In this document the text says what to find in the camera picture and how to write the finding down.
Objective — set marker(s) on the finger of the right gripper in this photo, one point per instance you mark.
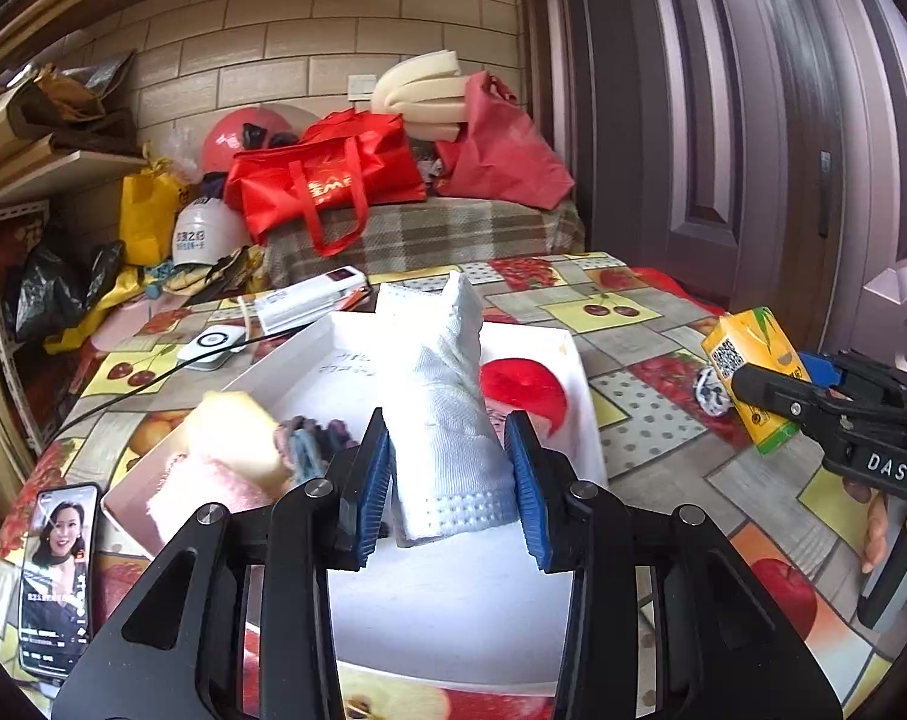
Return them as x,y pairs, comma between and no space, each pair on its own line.
821,370

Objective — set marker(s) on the smartphone with video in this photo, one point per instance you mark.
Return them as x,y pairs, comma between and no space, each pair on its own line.
55,607

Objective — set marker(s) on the shiny red tote bag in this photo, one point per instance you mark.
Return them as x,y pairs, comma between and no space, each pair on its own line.
346,163

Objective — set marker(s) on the purple blue knitted scrunchie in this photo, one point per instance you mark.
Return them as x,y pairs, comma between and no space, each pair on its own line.
307,447

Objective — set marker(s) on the white helmet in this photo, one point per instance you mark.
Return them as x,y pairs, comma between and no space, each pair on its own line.
206,231

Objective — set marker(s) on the metal shelf rack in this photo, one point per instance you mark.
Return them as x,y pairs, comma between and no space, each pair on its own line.
62,131

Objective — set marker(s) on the cream foam cushion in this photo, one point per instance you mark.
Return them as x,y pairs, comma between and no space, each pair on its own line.
429,92

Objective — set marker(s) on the yellow shopping bag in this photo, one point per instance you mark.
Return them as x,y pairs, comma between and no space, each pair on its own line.
150,202

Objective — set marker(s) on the red plastic bag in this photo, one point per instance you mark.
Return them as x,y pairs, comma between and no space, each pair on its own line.
656,279

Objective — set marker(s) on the red plush ball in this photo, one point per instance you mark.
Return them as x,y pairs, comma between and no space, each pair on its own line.
522,384

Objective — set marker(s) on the fruit pattern tablecloth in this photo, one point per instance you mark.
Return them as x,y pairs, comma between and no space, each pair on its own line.
640,350

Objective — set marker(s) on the dark red fabric bag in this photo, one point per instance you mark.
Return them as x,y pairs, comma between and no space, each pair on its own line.
501,154

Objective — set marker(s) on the black white patterned cloth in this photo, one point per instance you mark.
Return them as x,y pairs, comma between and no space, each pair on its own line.
710,393

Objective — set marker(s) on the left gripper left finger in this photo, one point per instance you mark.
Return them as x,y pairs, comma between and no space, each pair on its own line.
237,600

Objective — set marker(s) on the pale yellow sponge piece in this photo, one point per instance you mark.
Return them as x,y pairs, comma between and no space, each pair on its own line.
232,428

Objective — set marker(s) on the red helmet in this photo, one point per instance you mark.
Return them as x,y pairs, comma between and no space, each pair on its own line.
245,129

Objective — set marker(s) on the white cardboard tray box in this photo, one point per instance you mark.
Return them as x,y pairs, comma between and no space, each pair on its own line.
450,597

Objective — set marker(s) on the pink fluffy plush toy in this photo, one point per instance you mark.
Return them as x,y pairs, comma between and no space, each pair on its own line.
205,494

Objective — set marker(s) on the black plastic bag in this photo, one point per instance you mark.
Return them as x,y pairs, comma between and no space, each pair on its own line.
57,291

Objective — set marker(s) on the white rectangular device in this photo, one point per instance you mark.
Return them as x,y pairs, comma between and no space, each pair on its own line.
303,302

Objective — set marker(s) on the plaid covered bench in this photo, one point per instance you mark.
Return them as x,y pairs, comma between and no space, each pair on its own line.
412,236

